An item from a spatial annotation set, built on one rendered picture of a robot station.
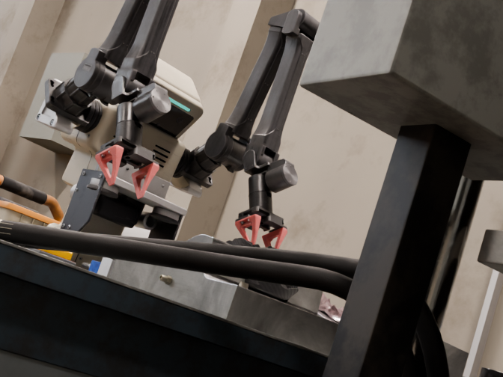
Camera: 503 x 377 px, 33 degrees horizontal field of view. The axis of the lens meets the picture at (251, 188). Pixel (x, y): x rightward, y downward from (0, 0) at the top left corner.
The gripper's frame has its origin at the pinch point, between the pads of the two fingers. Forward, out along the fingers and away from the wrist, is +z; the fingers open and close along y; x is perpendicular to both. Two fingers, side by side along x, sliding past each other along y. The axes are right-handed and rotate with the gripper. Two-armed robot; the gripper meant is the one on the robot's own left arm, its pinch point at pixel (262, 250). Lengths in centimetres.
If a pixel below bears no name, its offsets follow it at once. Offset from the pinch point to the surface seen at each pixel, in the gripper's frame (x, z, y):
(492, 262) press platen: -73, 38, -38
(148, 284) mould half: -5.9, 22.5, -41.4
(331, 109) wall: 146, -231, 252
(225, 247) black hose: -44, 33, -61
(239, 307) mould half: -33, 36, -47
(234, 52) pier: 203, -291, 222
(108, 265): 12.4, 11.5, -36.4
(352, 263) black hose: -59, 37, -51
